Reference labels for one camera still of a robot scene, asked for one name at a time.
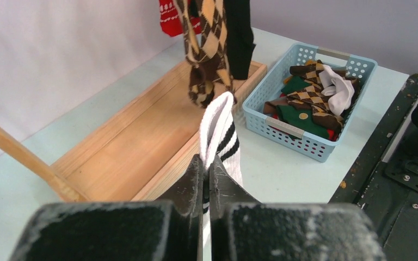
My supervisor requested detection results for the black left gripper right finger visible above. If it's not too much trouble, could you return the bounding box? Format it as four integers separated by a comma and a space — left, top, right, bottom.
208, 158, 386, 260

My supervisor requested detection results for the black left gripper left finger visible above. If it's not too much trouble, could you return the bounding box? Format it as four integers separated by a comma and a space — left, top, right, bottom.
10, 155, 204, 260

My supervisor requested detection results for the white sock with black stripes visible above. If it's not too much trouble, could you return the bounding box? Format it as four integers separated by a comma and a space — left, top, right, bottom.
199, 91, 245, 251

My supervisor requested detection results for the wooden hanger stand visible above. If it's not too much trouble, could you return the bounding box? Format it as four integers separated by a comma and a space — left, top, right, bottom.
0, 60, 268, 202

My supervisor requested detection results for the light blue plastic basket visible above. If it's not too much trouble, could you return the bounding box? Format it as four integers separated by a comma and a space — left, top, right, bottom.
242, 42, 378, 163

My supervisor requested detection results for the green sock in basket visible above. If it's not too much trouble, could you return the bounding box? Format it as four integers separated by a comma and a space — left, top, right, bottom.
275, 76, 334, 139

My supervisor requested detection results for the white sock in basket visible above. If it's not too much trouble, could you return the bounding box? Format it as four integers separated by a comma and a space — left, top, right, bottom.
318, 65, 355, 116

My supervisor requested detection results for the red patterned sock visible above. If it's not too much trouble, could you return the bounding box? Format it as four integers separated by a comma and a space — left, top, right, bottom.
159, 0, 201, 37

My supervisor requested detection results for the brown argyle sock left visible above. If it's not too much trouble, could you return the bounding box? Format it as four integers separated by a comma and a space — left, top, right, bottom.
174, 0, 215, 109

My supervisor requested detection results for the brown argyle sock right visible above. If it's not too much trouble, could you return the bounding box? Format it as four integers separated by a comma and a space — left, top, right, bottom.
195, 1, 235, 94

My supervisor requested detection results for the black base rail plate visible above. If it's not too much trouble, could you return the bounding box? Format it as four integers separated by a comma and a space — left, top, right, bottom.
330, 75, 418, 260

